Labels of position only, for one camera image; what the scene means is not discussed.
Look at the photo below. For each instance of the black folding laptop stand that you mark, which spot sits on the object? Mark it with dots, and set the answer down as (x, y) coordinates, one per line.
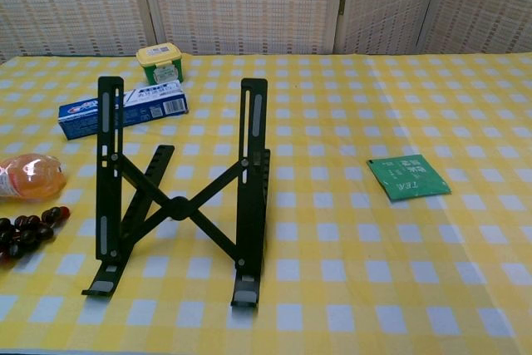
(179, 208)

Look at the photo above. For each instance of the yellow checkered tablecloth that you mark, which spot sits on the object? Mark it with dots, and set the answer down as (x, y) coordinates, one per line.
(374, 267)

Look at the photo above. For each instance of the blue toothpaste box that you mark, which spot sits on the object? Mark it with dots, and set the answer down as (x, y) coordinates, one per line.
(166, 103)

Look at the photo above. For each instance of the green tea sachet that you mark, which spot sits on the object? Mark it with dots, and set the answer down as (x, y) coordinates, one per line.
(409, 178)

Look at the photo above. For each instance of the yellow green lidded container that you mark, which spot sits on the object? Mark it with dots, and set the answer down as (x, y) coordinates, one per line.
(158, 55)

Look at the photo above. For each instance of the brass screen hinge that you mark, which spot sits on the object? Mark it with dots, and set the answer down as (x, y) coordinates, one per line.
(343, 3)

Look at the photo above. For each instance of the orange drink bottle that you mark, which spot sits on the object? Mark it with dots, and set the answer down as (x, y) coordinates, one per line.
(33, 180)

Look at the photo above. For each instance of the dark red grape bunch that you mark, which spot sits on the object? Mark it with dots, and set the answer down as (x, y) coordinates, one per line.
(25, 232)

